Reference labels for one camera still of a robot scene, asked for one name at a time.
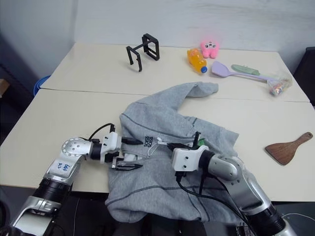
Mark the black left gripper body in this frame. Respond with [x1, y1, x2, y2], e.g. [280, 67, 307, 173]
[103, 149, 125, 164]

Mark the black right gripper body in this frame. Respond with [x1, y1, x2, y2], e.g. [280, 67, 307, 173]
[181, 131, 202, 150]

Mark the grey zip jacket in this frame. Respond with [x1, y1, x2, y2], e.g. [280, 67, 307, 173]
[105, 82, 259, 225]

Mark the purple plastic spatula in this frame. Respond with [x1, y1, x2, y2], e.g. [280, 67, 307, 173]
[211, 61, 281, 85]

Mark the orange juice plastic bottle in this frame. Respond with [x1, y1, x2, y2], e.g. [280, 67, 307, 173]
[187, 48, 209, 74]

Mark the green plastic spatula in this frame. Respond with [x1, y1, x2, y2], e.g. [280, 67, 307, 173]
[231, 64, 260, 77]

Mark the brown wooden spatula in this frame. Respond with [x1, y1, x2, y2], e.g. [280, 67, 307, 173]
[264, 131, 314, 166]

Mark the pink plush toy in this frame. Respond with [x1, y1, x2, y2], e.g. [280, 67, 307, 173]
[199, 40, 221, 59]

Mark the clear bag of candies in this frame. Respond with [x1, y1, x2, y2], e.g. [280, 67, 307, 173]
[266, 74, 294, 97]

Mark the blue plastic bucket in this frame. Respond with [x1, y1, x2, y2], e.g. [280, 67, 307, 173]
[32, 75, 51, 95]

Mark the dark rounded shape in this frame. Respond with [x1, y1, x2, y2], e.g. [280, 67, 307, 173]
[0, 200, 13, 236]

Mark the black chair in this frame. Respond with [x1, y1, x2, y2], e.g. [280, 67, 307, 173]
[292, 46, 315, 107]

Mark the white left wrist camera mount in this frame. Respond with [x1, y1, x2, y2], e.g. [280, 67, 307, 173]
[99, 131, 123, 164]

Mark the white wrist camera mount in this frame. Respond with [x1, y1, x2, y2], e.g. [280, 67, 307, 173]
[99, 131, 123, 164]
[171, 145, 210, 172]

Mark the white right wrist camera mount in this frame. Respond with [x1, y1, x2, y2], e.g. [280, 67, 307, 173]
[171, 145, 210, 172]

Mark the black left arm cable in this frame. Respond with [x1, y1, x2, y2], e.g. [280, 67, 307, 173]
[88, 122, 117, 144]

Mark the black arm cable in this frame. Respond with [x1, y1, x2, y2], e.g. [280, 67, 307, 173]
[175, 171, 251, 228]
[88, 122, 117, 144]

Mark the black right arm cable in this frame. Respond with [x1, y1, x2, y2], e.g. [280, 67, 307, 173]
[175, 171, 251, 228]

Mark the black wire frame stand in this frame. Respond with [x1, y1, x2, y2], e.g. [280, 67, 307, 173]
[126, 32, 161, 73]

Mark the thin white cable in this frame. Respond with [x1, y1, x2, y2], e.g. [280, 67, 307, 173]
[280, 211, 315, 220]

